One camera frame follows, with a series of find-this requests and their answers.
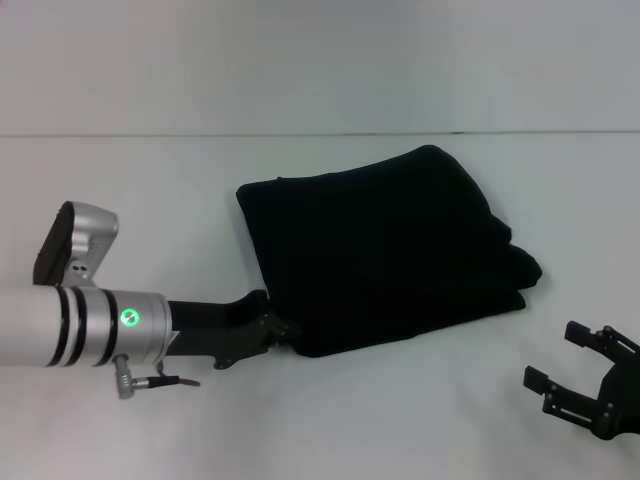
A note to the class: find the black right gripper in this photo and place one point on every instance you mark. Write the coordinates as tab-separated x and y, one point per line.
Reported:
622	400

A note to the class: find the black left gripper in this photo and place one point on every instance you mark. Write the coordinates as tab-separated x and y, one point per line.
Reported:
220	327

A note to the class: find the black shirt with FREE print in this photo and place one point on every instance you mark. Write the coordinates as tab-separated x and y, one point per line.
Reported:
375	250

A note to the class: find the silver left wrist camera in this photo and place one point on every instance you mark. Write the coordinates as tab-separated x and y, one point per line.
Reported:
75	240

